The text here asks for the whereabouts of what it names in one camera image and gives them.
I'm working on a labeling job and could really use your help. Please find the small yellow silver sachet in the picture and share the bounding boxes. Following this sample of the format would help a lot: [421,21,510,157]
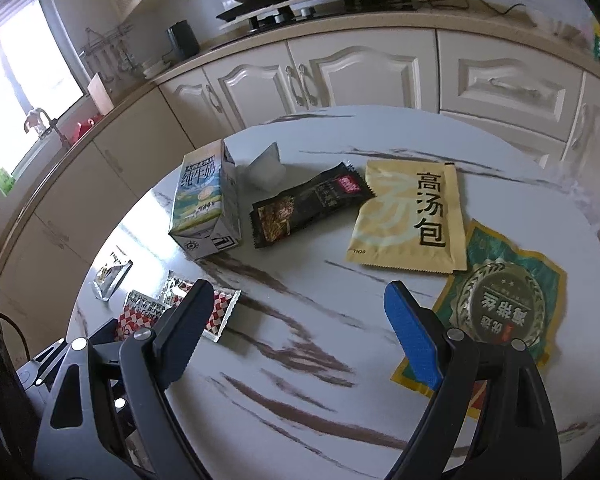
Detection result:
[92,245,133,301]

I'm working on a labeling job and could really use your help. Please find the green gold food bag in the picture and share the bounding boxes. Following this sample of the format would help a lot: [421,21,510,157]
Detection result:
[390,219,567,418]

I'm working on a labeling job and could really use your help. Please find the milk carton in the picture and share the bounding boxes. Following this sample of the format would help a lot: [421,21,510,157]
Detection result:
[169,140,242,260]

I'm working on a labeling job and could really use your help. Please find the yellow soup packet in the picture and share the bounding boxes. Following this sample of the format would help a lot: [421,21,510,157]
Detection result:
[346,159,468,274]

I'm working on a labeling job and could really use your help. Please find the black snack wrapper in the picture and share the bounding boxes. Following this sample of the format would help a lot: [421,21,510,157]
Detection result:
[249,162,375,248]

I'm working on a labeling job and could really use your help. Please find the kitchen window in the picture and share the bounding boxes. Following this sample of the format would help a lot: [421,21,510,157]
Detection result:
[0,0,84,180]

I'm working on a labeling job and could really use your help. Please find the lower kitchen cabinets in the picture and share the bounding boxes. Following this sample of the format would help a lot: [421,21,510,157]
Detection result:
[0,27,600,310]

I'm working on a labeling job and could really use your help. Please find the green dish soap bottle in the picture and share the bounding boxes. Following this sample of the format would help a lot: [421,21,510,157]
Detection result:
[0,167,15,195]

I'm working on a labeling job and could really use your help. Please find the red dish rack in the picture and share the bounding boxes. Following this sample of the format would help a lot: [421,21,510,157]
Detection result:
[71,115,104,144]

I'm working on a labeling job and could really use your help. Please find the sink faucet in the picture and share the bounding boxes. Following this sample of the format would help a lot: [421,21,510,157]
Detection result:
[23,107,71,151]

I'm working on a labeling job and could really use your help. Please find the round white marble table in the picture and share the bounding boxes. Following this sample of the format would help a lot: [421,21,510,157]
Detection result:
[68,106,600,479]

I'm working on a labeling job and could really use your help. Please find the wooden cutting board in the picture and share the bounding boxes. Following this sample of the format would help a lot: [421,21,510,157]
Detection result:
[87,73,114,116]

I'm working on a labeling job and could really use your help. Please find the stacked white dishes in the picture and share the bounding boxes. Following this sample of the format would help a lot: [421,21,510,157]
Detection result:
[142,58,172,80]

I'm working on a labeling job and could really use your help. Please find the hanging utensil rack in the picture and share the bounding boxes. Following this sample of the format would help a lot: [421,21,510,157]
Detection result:
[79,24,137,84]

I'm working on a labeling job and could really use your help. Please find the black kettle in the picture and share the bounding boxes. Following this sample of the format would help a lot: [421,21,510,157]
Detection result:
[166,20,200,61]

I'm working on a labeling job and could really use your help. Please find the black gas stove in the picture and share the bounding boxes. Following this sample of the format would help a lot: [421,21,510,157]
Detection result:
[216,0,414,34]

